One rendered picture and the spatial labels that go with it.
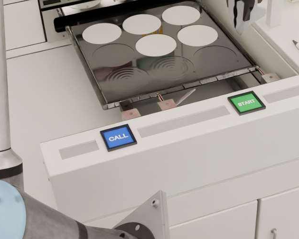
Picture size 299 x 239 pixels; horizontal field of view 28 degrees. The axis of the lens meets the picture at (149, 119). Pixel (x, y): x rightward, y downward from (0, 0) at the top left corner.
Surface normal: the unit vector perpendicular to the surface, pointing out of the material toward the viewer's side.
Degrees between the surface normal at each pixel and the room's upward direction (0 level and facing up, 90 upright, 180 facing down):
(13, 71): 0
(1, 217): 47
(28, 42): 90
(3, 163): 36
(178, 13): 0
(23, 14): 90
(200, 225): 90
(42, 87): 0
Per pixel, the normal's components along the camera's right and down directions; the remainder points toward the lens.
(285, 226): 0.32, 0.59
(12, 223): 0.59, -0.29
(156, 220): -0.74, -0.49
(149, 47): -0.06, -0.77
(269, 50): -0.94, 0.25
